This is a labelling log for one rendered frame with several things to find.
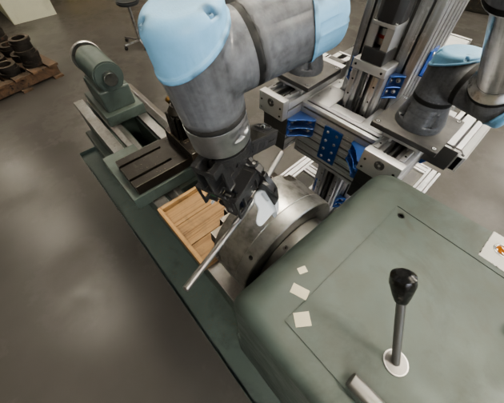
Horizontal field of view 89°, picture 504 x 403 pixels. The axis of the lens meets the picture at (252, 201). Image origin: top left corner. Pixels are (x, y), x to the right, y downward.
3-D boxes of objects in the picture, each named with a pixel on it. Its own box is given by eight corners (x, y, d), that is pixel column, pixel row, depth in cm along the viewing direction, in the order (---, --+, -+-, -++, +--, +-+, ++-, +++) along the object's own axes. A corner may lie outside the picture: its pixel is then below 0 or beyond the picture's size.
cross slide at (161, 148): (228, 145, 115) (227, 137, 111) (139, 195, 98) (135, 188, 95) (205, 125, 123) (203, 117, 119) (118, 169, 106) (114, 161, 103)
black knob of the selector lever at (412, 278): (414, 293, 34) (434, 281, 31) (401, 310, 33) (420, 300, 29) (387, 272, 36) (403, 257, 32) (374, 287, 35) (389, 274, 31)
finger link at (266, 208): (262, 237, 48) (236, 208, 42) (277, 211, 50) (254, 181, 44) (275, 241, 46) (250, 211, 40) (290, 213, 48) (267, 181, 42)
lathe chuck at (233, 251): (315, 225, 87) (326, 171, 60) (246, 292, 80) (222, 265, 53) (296, 209, 91) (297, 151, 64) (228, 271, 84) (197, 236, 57)
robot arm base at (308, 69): (302, 55, 114) (306, 30, 106) (330, 68, 108) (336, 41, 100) (278, 67, 108) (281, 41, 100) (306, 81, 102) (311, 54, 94)
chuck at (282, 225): (323, 233, 86) (338, 180, 58) (254, 301, 78) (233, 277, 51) (315, 225, 87) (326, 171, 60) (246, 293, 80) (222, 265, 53)
